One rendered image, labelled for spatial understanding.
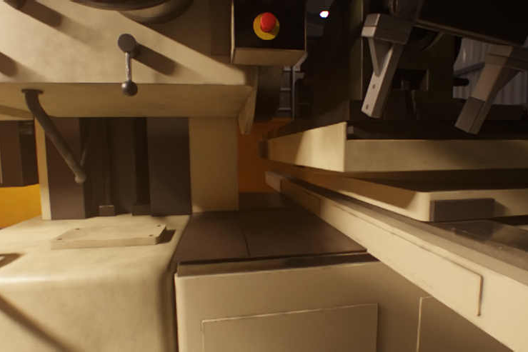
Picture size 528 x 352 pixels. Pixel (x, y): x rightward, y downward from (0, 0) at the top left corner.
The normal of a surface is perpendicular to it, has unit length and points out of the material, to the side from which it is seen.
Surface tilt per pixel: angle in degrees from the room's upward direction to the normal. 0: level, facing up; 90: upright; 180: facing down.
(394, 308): 90
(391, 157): 90
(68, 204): 90
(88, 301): 90
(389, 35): 113
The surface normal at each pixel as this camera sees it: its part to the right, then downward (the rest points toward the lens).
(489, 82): -0.98, -0.11
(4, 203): 0.15, 0.09
